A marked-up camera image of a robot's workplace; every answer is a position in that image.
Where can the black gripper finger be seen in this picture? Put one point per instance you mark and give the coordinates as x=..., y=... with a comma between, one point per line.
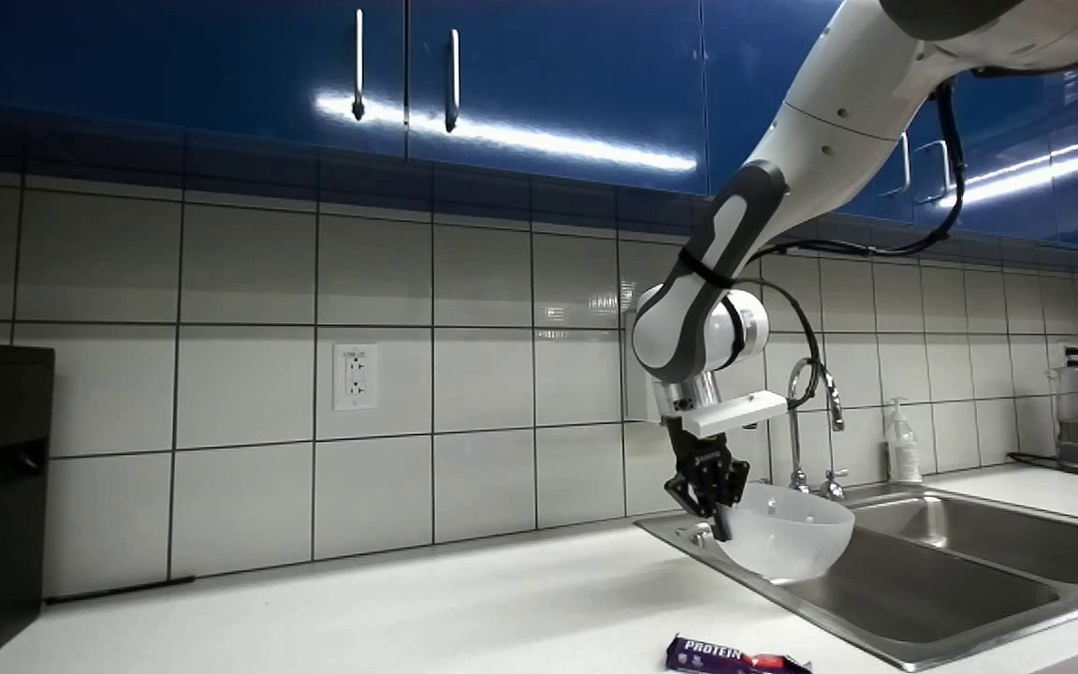
x=687, y=494
x=724, y=508

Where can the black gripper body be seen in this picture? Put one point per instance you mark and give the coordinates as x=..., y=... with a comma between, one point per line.
x=700, y=460

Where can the translucent plastic bowl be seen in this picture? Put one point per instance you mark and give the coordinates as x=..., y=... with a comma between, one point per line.
x=796, y=535

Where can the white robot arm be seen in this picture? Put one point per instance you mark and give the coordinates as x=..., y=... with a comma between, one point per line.
x=840, y=112

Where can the stainless steel double sink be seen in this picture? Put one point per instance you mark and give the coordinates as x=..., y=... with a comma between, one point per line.
x=937, y=584

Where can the chrome gooseneck faucet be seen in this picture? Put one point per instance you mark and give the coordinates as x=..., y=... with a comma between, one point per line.
x=796, y=435

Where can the blue red snack wrapper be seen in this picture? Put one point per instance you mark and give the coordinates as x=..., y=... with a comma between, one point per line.
x=726, y=652

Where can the clear pump soap bottle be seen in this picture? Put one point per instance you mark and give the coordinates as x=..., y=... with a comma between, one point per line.
x=902, y=451

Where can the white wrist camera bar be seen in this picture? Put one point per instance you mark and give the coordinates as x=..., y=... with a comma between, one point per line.
x=737, y=414

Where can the white wall outlet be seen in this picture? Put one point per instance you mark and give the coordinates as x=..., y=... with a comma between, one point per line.
x=357, y=376

